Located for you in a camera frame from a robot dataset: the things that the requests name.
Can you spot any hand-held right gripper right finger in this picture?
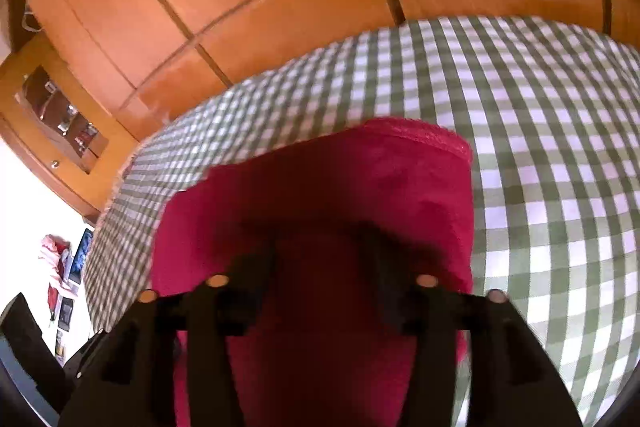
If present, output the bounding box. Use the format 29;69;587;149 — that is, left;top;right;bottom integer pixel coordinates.
362;229;583;427

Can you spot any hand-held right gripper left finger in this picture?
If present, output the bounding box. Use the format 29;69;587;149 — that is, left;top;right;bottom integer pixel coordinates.
59;247;276;427

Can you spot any red cloth garment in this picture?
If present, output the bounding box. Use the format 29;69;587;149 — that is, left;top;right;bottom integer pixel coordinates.
150;117;476;427

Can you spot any red and white hanging cloth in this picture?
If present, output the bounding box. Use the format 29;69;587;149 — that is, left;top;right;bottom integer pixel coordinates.
39;234;73;283

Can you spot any green checked bed sheet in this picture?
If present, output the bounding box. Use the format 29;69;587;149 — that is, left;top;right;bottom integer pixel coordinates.
82;17;640;427

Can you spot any wooden cabinet with glass niche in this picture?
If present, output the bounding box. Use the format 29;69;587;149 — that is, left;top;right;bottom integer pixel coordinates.
0;34;141;225

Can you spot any blue wall poster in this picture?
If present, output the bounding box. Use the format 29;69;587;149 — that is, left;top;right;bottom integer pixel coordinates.
67;227;96;285

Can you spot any small dark wall picture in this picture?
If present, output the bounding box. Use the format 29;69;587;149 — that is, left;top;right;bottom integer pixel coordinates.
57;297;75;330

